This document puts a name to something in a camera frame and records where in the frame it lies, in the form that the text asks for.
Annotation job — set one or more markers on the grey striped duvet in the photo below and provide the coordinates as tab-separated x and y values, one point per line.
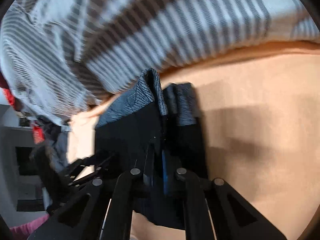
60	56

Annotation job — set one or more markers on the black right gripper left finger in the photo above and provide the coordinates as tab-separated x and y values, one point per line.
100	212

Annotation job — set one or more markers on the red embroidered cushion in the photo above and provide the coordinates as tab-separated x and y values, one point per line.
38	134

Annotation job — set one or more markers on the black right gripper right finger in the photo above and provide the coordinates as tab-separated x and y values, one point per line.
210	209

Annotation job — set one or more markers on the black pants with patterned waistband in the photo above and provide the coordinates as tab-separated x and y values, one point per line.
156	130

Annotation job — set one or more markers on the dark grey garment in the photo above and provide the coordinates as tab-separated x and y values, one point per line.
55	146

